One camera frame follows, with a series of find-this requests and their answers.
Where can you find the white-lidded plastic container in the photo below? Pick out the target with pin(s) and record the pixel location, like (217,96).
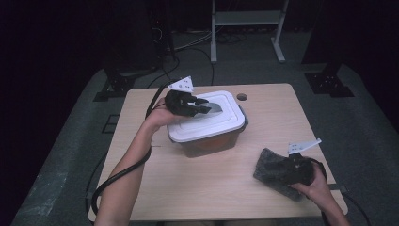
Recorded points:
(207,125)

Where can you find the person's right hand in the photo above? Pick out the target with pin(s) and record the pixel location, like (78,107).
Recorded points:
(316,188)

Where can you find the person's left hand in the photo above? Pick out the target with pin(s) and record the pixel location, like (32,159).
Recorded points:
(158,117)

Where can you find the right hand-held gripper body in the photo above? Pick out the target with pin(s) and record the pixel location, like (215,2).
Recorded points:
(299,169)

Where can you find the white metal stand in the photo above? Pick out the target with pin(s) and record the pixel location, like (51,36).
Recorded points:
(247,18)

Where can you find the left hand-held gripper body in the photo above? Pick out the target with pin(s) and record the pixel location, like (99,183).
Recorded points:
(180,102)

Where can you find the black stand base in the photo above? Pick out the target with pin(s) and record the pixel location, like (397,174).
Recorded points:
(119,84)
(329,84)

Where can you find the grey fluffy cloth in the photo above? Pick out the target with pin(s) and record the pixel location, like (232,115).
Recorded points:
(265,163)

